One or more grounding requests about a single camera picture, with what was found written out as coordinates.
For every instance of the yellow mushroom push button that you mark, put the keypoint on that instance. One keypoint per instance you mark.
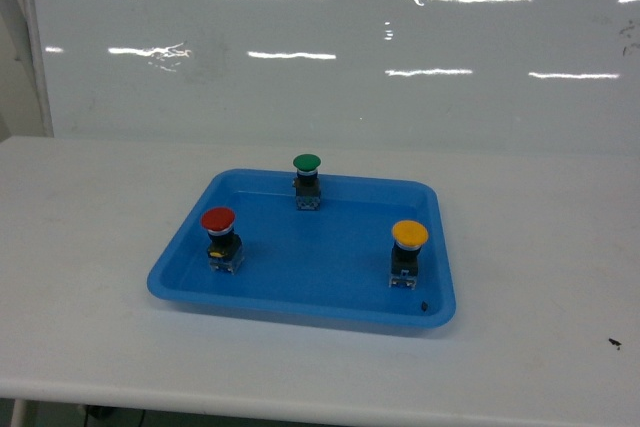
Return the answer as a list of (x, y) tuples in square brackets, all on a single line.
[(409, 237)]

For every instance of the red mushroom push button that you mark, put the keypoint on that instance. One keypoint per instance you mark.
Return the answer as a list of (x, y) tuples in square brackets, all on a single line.
[(225, 251)]

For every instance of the green mushroom push button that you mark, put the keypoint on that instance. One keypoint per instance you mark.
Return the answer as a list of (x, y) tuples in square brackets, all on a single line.
[(307, 183)]

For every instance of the blue plastic tray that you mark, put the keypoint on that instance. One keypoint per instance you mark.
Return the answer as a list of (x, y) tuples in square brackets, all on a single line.
[(332, 264)]

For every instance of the white board panel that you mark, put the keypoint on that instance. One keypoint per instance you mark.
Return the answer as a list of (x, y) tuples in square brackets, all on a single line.
[(521, 75)]

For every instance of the black debris speck on table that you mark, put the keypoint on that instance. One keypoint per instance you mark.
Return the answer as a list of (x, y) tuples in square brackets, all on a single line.
[(615, 343)]

